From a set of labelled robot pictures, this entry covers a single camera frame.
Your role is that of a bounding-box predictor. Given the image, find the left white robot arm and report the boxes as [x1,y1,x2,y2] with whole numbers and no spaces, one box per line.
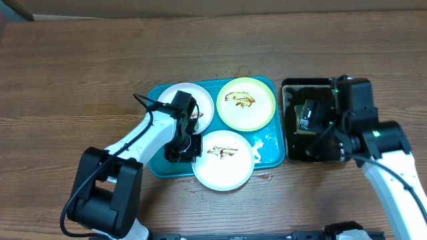
[59,107,201,239]

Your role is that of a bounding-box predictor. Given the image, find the yellow sponge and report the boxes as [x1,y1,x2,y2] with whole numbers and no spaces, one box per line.
[294,105,315,135]

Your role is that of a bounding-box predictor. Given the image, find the yellow-green plate with sauce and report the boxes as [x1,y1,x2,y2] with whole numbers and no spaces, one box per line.
[216,77,276,132]

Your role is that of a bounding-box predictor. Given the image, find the black wash tray with water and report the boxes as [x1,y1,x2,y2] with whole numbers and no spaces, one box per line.
[282,78,349,163]

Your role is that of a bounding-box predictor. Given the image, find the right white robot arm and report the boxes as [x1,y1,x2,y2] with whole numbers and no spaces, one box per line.
[282,75,426,239]

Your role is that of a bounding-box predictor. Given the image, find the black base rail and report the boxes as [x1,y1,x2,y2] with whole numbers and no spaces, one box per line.
[89,220,388,240]

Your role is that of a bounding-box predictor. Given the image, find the white plate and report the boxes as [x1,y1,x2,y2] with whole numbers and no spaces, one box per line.
[191,130,255,191]
[157,83,214,134]

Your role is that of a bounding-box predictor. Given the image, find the teal plastic serving tray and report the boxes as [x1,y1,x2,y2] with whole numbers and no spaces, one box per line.
[148,76,286,178]

